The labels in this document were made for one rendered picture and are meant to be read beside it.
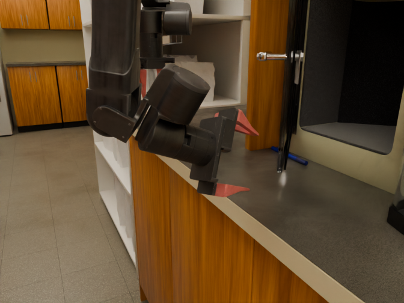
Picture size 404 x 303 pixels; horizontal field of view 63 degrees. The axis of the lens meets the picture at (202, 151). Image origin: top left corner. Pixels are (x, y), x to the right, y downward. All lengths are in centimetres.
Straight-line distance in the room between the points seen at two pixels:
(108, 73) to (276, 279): 44
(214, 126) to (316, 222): 23
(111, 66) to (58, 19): 517
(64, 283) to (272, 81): 157
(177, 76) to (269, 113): 54
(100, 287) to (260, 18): 156
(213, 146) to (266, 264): 26
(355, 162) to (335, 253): 32
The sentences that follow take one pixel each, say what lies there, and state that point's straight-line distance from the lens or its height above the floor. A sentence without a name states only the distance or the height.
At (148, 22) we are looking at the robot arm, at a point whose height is 127.
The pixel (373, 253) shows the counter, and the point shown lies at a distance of 55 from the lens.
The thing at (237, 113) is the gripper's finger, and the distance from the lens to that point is 53.
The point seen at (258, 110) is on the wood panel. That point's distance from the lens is 92.
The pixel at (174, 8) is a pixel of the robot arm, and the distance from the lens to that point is 85.
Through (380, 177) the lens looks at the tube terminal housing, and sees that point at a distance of 77.
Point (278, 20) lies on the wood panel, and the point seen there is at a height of 128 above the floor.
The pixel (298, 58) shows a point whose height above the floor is 120.
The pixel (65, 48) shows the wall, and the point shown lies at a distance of 594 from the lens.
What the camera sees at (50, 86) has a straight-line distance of 540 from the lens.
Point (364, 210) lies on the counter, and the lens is 67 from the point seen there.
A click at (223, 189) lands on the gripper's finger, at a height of 101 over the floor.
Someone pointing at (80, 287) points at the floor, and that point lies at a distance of 201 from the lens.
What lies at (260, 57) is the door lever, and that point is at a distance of 63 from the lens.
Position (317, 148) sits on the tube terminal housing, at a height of 98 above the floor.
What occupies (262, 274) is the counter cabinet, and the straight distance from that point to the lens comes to 67.
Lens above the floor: 122
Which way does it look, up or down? 18 degrees down
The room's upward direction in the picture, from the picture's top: straight up
